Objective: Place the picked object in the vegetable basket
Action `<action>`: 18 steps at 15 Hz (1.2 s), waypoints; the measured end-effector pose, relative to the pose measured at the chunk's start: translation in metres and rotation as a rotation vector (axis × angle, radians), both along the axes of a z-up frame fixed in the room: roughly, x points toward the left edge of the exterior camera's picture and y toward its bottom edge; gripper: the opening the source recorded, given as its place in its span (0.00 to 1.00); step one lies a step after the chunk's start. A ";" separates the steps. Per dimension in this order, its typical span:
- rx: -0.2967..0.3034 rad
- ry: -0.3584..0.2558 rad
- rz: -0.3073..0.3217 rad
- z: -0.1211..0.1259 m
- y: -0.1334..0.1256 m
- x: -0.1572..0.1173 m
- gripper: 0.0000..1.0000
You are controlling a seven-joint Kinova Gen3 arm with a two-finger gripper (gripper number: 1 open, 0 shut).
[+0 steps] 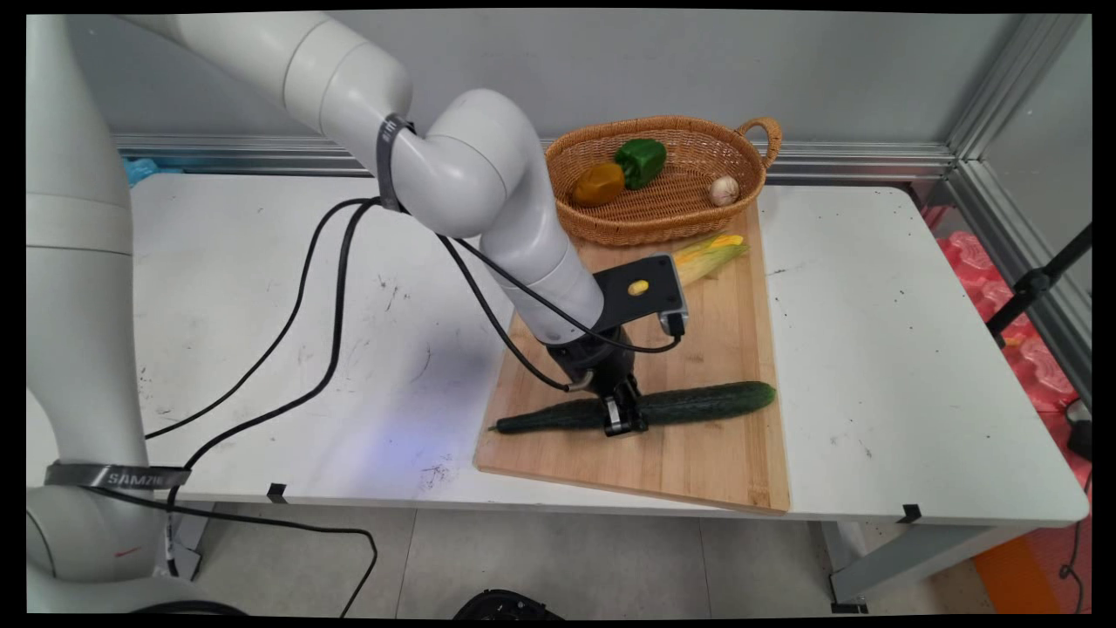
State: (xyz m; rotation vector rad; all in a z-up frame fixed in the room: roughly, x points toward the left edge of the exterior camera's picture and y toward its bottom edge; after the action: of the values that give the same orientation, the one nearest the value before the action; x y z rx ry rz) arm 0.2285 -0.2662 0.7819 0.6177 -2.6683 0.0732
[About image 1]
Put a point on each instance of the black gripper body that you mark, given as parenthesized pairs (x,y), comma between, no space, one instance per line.
(593,358)

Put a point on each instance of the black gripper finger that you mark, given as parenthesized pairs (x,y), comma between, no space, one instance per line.
(636,410)
(614,419)

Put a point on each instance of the long dark green cucumber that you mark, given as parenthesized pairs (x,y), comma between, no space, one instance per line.
(706,403)

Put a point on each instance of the green bell pepper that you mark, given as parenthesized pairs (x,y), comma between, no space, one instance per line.
(641,162)

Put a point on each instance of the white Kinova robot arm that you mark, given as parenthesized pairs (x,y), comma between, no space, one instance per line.
(471,174)

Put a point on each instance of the bamboo cutting board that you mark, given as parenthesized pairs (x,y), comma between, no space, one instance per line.
(697,462)

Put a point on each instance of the yellow corn with husk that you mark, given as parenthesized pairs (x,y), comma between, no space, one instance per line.
(708,258)

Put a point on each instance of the woven wicker basket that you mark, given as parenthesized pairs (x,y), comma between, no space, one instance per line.
(671,214)

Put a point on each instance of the orange bell pepper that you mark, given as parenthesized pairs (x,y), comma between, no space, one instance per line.
(598,184)

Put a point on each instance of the white mushroom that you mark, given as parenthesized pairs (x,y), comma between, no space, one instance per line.
(724,189)

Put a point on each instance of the black round floor object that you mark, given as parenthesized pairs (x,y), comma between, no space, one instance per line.
(506,605)

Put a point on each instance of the black table edge clip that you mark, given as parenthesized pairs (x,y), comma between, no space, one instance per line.
(276,493)
(909,514)

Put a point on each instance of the grey metal table leg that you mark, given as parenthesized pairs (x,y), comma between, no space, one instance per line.
(907,558)

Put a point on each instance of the red foam mat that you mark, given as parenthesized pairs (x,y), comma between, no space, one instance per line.
(1037,366)

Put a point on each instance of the orange floor panel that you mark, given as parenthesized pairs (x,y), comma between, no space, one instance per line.
(1016,576)

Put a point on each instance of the black tripod stand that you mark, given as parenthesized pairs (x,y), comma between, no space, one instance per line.
(1033,283)

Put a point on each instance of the black power adapter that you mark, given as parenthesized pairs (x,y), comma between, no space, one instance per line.
(1080,432)

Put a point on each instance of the blue foam mat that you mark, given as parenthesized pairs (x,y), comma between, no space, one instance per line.
(148,168)

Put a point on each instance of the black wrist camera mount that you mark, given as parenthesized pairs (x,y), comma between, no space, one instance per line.
(641,292)

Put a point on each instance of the aluminium back rail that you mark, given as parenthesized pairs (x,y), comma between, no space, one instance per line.
(828,160)

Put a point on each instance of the aluminium side frame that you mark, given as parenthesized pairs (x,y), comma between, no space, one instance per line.
(1020,174)

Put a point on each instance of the grey robot base bracket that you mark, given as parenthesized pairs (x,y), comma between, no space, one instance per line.
(181,554)

